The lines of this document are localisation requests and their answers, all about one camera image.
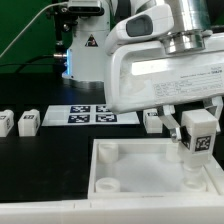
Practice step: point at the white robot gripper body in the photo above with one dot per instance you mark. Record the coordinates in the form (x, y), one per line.
(142, 76)

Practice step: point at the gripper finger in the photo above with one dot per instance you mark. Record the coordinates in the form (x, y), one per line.
(165, 113)
(214, 107)

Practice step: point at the white square table top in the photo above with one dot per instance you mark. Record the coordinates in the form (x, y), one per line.
(141, 168)

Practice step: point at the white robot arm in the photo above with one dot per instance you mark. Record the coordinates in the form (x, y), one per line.
(87, 60)

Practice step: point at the paper sheet with fiducial tags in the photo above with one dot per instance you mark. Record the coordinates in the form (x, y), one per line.
(76, 115)

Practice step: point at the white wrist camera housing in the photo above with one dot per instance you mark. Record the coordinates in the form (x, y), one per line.
(151, 23)

